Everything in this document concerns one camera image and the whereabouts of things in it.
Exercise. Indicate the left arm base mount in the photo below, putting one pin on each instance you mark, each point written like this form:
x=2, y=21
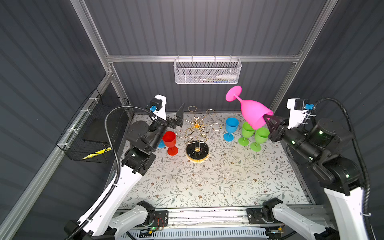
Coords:
x=146, y=215

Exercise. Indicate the pink wine glass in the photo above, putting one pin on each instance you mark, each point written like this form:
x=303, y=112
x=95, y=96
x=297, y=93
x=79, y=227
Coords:
x=252, y=111

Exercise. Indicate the green wine glass front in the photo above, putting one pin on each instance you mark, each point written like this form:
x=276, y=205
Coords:
x=247, y=132

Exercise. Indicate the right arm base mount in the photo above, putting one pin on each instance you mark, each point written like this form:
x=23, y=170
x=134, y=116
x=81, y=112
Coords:
x=264, y=214

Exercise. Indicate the aluminium front rail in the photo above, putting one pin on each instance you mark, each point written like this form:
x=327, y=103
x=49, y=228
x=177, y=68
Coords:
x=223, y=223

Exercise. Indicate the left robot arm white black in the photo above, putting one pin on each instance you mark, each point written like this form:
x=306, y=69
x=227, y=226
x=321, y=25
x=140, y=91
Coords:
x=99, y=222

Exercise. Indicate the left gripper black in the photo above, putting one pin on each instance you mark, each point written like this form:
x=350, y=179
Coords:
x=176, y=121

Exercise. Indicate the green wine glass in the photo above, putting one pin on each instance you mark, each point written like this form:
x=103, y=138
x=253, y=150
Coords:
x=261, y=137
x=247, y=132

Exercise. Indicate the black wire wall basket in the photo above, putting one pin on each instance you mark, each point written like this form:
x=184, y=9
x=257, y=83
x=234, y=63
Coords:
x=87, y=141

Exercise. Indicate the blue wine glass front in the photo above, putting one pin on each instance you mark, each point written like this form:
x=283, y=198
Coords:
x=231, y=126

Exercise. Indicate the white mesh wall basket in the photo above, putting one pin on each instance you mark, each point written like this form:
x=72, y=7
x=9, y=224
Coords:
x=199, y=71

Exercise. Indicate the white marker in basket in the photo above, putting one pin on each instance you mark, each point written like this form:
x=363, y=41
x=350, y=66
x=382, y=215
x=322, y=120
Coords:
x=224, y=77

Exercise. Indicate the red wine glass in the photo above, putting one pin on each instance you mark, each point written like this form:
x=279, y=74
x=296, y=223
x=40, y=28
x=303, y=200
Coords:
x=170, y=140

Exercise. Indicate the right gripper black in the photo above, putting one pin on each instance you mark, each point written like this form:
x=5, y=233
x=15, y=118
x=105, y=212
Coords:
x=278, y=120

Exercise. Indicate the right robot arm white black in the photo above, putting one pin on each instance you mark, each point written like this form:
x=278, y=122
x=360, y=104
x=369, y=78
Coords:
x=340, y=178

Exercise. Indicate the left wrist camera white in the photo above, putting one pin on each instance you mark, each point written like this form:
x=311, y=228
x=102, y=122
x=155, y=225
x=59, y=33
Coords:
x=157, y=106

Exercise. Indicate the gold wire glass rack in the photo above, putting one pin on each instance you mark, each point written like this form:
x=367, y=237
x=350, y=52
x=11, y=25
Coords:
x=196, y=135

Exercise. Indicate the blue wine glass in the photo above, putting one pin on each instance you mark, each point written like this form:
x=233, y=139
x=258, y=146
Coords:
x=161, y=144
x=231, y=126

